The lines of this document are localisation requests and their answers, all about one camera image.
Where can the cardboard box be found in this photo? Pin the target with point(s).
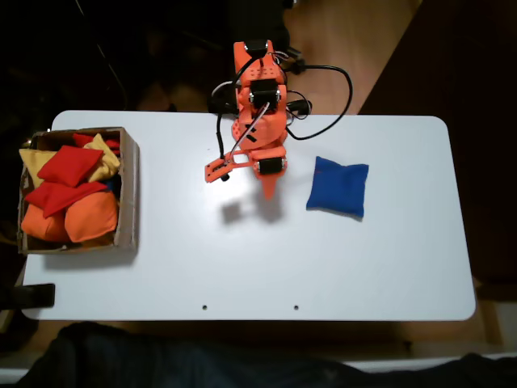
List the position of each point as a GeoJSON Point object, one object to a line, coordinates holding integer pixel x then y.
{"type": "Point", "coordinates": [129, 194]}

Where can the yellow bean bag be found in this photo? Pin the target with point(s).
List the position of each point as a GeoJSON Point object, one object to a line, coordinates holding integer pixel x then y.
{"type": "Point", "coordinates": [32, 161]}
{"type": "Point", "coordinates": [107, 161]}

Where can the person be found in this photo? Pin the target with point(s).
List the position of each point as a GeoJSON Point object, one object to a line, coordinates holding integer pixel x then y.
{"type": "Point", "coordinates": [161, 363]}

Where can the red bean bag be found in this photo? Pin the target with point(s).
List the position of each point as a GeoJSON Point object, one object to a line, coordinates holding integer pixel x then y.
{"type": "Point", "coordinates": [56, 198]}
{"type": "Point", "coordinates": [68, 165]}
{"type": "Point", "coordinates": [81, 139]}

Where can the orange bean bag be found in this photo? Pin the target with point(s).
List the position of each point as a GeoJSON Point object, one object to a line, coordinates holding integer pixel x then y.
{"type": "Point", "coordinates": [40, 224]}
{"type": "Point", "coordinates": [91, 216]}

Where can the orange camera mount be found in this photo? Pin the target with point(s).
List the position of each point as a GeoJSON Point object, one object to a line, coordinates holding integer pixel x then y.
{"type": "Point", "coordinates": [212, 171]}

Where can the black table clamp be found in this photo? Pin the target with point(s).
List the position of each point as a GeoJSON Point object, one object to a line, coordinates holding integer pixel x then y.
{"type": "Point", "coordinates": [36, 295]}

